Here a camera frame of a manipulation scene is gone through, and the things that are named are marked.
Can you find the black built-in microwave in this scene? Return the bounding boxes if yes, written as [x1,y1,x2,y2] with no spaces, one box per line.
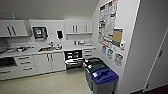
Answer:
[0,57,18,68]

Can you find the tan cork board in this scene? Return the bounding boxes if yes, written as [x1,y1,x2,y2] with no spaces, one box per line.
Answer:
[111,28,124,49]

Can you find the small white wall notice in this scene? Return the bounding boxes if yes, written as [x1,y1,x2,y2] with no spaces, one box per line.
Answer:
[113,52,125,67]

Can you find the wide white cabinet drawer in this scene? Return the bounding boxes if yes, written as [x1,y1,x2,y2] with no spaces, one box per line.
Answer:
[0,66,21,82]

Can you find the black wall soap dispenser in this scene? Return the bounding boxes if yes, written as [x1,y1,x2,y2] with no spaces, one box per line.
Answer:
[56,30,64,40]

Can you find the small green wall notice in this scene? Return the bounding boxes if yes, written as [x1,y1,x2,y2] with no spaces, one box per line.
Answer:
[106,48,115,60]

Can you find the blue recycling bin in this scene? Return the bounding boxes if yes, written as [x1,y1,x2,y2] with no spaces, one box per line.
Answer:
[86,62,111,93]

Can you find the white base cabinet door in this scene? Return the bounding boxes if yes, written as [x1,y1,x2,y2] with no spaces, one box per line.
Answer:
[50,51,67,73]
[32,53,54,75]

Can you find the chrome sink faucet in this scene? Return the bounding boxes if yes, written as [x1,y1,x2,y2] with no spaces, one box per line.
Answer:
[49,41,55,48]

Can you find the white room door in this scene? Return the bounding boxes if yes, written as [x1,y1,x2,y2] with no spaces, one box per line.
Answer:
[145,27,168,92]

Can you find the white wall cabinet door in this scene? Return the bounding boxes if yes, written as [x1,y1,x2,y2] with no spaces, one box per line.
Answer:
[0,20,13,38]
[74,19,86,34]
[84,19,94,34]
[64,19,76,35]
[11,19,30,37]

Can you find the counter dish drying rack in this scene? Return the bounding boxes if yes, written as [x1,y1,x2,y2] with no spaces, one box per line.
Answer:
[3,45,32,55]

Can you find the small blue wall notice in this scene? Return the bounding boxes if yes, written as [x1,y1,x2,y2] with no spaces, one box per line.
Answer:
[101,45,107,56]

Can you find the grey paper towel dispenser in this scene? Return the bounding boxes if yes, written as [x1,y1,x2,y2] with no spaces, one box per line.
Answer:
[31,26,49,41]

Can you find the small blue bottle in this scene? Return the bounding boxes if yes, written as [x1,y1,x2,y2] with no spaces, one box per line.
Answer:
[12,13,17,21]

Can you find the stainless steel dishwasher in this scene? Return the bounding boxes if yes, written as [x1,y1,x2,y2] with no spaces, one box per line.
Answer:
[63,49,87,71]

